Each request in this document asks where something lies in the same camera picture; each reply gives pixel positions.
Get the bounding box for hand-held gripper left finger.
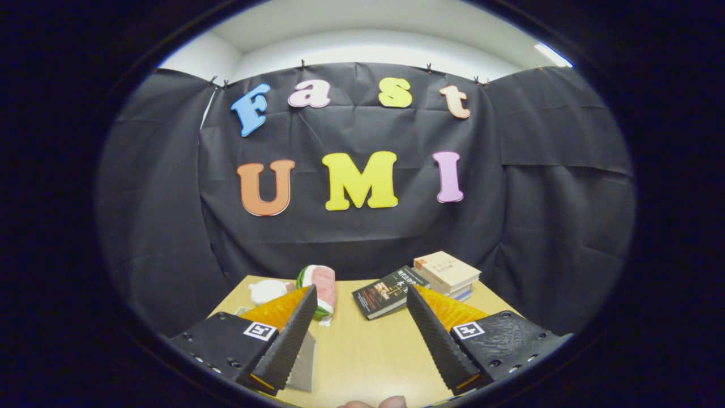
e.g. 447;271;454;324
166;284;318;397

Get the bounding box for beige fabric storage box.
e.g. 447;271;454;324
234;306;317;393

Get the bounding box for watermelon slice plush toy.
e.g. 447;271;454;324
295;265;338;327

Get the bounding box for black paperback book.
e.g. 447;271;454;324
352;266;430;321

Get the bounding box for beige cover book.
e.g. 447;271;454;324
413;250;483;294

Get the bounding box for ceiling light panel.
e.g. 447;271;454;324
534;42;574;68

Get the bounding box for white plush toy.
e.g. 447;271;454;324
249;279;296;306

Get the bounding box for black backdrop cloth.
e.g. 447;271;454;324
96;61;635;338

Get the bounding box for grey white book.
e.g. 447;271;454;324
424;277;475;303

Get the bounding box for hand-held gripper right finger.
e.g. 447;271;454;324
406;284;574;397

